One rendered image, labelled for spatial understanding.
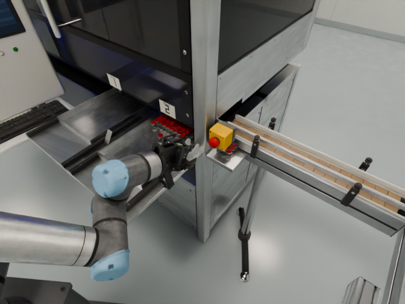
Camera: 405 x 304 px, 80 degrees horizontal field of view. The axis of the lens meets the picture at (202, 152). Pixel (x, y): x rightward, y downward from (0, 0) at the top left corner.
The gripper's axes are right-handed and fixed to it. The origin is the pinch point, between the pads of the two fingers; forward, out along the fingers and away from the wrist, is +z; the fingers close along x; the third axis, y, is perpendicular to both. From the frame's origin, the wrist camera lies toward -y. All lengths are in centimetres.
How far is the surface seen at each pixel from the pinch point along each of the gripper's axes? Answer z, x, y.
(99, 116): 7, 60, -14
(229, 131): 13.8, -3.0, 7.2
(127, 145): 3.0, 34.4, -15.3
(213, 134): 11.3, 1.6, 4.4
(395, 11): 454, -11, 147
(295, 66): 104, 8, 33
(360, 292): 36, -70, -35
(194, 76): 3.5, 10.5, 22.1
